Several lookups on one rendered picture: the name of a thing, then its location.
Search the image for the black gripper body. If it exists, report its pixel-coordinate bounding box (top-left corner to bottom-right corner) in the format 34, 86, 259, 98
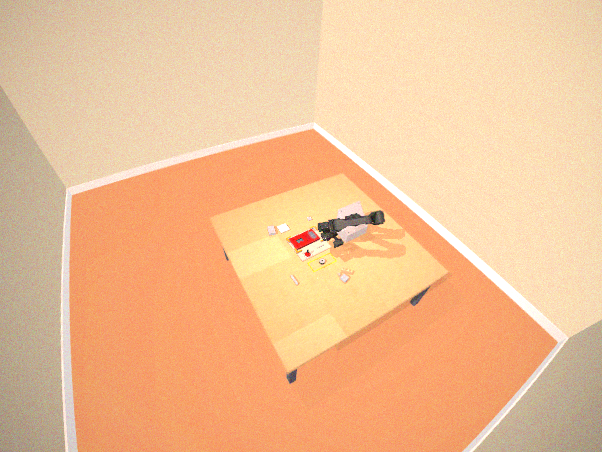
331, 232, 344, 247

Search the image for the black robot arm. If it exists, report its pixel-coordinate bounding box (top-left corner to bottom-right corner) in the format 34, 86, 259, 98
317, 210, 385, 241

